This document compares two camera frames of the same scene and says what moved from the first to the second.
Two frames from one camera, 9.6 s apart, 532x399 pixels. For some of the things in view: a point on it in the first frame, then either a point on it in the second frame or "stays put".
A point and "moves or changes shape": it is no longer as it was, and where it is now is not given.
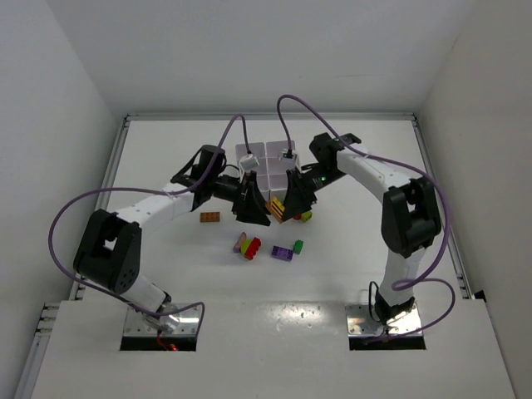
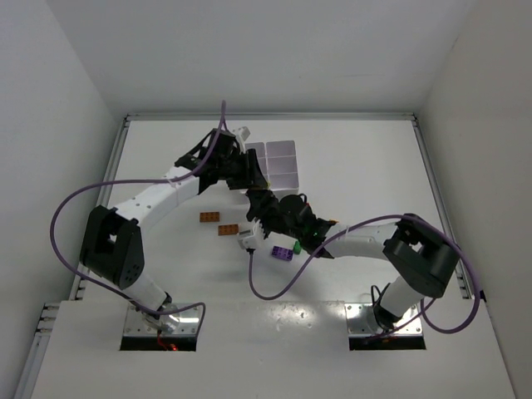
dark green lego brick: x=298 y=246 stays put
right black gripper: x=302 y=185 to x=266 y=212
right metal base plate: x=360 y=322 stays put
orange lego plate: x=276 y=208 moves or changes shape
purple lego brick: x=282 y=253 stays put
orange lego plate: x=209 y=216 stays put
